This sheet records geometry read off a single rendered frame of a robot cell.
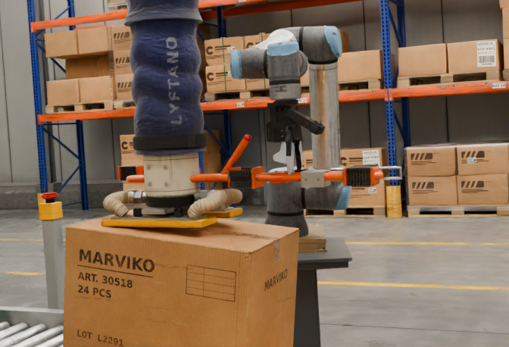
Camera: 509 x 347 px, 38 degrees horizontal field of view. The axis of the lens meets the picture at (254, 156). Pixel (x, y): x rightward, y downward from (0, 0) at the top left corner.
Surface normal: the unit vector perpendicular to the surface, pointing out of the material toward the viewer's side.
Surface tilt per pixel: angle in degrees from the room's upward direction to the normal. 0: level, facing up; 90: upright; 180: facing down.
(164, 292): 90
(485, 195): 90
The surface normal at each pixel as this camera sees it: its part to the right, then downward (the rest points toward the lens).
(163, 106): 0.07, -0.23
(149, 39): -0.16, -0.15
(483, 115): -0.39, 0.07
